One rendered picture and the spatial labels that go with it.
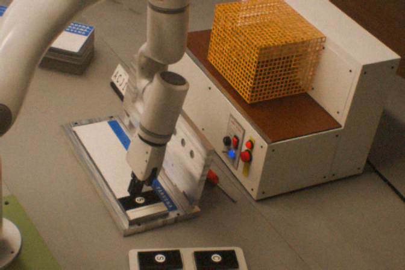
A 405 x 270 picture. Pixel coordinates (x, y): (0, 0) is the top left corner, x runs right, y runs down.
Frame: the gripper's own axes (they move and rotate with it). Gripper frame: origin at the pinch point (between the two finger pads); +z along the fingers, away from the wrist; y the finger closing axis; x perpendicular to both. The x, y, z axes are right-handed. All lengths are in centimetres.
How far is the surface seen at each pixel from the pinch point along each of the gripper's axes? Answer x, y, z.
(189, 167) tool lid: 10.7, 4.0, -8.5
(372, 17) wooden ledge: 126, -66, -22
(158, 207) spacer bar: 3.2, 7.2, 0.9
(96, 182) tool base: -6.8, -7.2, 3.9
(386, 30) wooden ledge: 125, -56, -22
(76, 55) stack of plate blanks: 6, -59, -3
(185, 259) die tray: 3.2, 23.5, 3.1
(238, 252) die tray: 15.9, 25.9, 0.4
